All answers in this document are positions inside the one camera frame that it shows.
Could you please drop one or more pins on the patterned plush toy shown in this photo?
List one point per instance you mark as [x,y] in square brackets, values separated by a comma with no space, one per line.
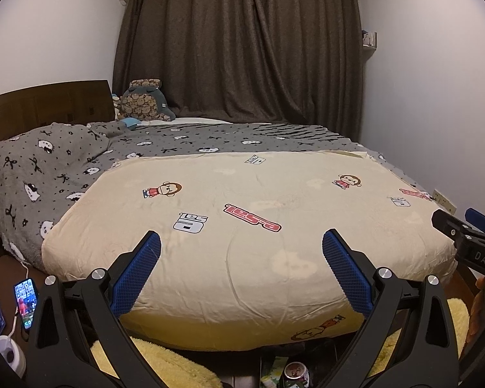
[143,103]

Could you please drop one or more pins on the black trash bin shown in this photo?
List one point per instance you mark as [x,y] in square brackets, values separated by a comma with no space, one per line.
[250,372]

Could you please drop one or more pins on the smartphone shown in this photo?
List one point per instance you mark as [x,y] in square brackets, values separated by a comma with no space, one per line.
[26,303]

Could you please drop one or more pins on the red round tin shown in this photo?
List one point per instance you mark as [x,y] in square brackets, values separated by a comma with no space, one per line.
[297,373]

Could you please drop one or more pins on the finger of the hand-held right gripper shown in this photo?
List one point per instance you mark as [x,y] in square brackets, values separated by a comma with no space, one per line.
[448,224]
[483,220]

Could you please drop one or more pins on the white wall shelf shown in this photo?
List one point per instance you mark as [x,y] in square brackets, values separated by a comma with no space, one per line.
[370,42]

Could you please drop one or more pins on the wall outlet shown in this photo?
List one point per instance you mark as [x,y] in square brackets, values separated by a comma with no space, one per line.
[444,201]

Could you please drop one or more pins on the yellow fluffy rug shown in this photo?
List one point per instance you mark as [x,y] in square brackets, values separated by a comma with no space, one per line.
[165,365]

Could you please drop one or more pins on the dark brown curtain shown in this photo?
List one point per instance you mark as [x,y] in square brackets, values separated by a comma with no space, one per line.
[242,48]

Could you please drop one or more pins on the white pillow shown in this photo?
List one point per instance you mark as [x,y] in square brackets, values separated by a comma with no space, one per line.
[194,121]

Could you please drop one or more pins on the cream printed blanket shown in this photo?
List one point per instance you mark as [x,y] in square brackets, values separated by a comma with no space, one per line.
[246,258]

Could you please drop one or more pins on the person's right hand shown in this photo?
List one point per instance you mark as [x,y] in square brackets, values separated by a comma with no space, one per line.
[480,307]

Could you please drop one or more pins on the grey printed blanket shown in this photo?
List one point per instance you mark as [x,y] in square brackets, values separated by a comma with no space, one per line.
[64,161]

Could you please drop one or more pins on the small blue cushion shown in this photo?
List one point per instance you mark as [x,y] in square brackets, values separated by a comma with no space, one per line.
[129,123]

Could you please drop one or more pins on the wooden headboard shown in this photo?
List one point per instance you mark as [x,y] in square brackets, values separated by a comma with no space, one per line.
[44,105]

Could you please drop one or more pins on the white round device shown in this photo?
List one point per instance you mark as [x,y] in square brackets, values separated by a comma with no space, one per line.
[10,355]

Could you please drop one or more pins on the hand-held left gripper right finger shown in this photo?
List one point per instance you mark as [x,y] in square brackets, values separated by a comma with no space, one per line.
[347,275]

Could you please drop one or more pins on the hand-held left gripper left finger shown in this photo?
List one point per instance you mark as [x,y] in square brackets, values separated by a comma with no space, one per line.
[139,275]

